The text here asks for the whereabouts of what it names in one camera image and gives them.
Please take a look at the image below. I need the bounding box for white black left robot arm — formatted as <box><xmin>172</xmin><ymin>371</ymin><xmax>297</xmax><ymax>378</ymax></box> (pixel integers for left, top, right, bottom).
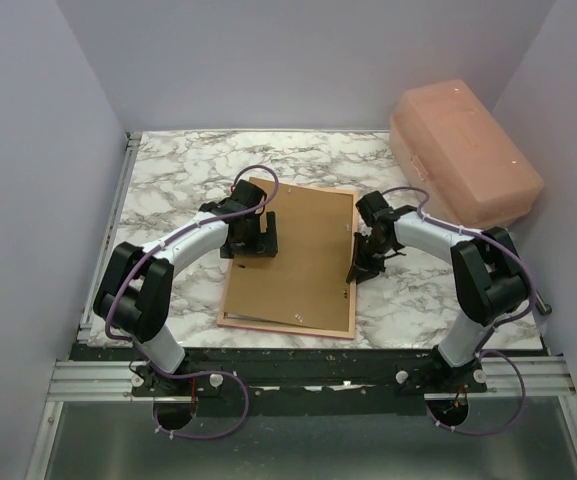
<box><xmin>93</xmin><ymin>200</ymin><xmax>278</xmax><ymax>395</ymax></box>

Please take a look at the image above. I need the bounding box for aluminium front rail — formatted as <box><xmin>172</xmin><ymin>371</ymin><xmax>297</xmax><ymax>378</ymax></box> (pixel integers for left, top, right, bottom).
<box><xmin>48</xmin><ymin>356</ymin><xmax>576</xmax><ymax>402</ymax></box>

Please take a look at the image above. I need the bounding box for black metal table clamp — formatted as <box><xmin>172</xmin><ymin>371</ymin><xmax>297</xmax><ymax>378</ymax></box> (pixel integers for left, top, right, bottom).
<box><xmin>535</xmin><ymin>293</ymin><xmax>552</xmax><ymax>316</ymax></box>

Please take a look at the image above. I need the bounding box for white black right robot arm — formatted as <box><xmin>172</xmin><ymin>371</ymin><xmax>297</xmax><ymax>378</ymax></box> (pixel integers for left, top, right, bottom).
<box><xmin>346</xmin><ymin>201</ymin><xmax>533</xmax><ymax>392</ymax></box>

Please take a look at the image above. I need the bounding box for pink wooden picture frame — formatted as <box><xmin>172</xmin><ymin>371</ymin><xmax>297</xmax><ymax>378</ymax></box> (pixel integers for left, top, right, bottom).
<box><xmin>216</xmin><ymin>185</ymin><xmax>360</xmax><ymax>341</ymax></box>

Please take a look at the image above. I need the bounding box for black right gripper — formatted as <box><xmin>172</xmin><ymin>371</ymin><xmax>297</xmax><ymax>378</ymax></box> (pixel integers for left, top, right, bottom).
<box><xmin>349</xmin><ymin>234</ymin><xmax>393</xmax><ymax>286</ymax></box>

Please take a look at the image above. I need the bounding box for brown cardboard backing board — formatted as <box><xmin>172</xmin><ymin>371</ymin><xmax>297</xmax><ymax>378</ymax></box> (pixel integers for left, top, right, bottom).
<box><xmin>221</xmin><ymin>175</ymin><xmax>357</xmax><ymax>332</ymax></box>

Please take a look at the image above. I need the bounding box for translucent pink plastic box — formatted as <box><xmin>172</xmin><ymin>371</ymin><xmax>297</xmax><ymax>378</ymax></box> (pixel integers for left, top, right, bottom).
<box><xmin>389</xmin><ymin>79</ymin><xmax>544</xmax><ymax>229</ymax></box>

